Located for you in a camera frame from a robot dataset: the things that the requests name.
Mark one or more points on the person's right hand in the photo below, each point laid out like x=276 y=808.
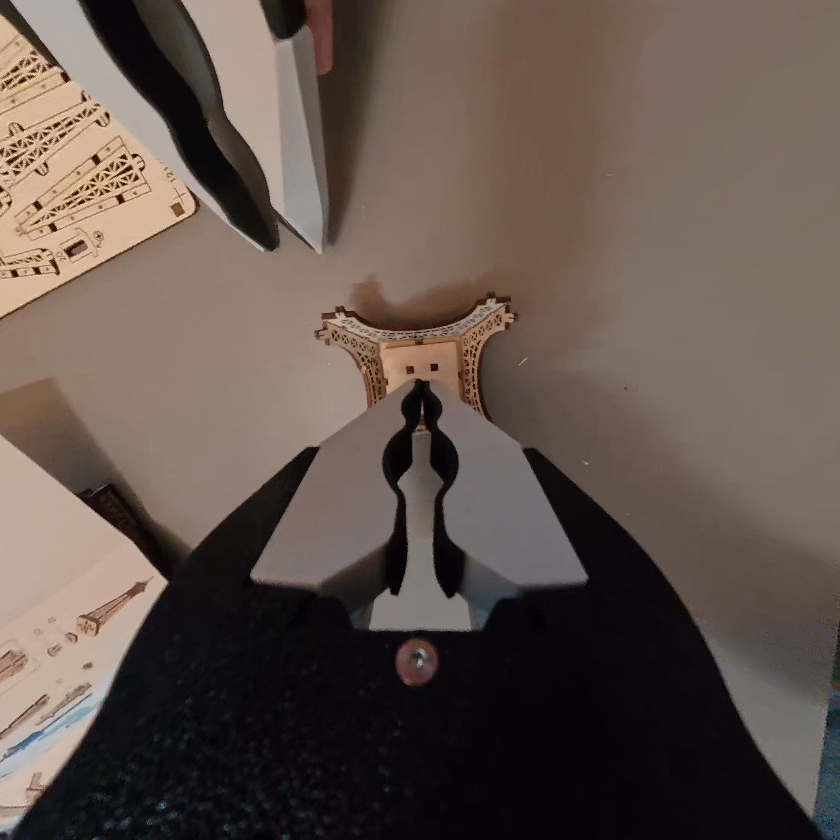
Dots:
x=321 y=33

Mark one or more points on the dark box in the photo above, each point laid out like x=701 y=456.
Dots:
x=124 y=518

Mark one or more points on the paper instruction sheet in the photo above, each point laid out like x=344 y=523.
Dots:
x=59 y=544

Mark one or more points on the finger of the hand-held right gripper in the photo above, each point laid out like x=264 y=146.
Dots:
x=249 y=98
x=65 y=29

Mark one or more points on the grey desk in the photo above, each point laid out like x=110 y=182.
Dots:
x=590 y=229

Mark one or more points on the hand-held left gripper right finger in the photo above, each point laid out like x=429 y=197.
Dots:
x=505 y=512

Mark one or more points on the wooden puzzle parts sheet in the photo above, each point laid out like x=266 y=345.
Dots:
x=148 y=220

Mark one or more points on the wooden tower base model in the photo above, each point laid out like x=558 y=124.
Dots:
x=420 y=358

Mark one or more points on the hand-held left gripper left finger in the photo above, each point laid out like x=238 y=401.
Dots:
x=341 y=512

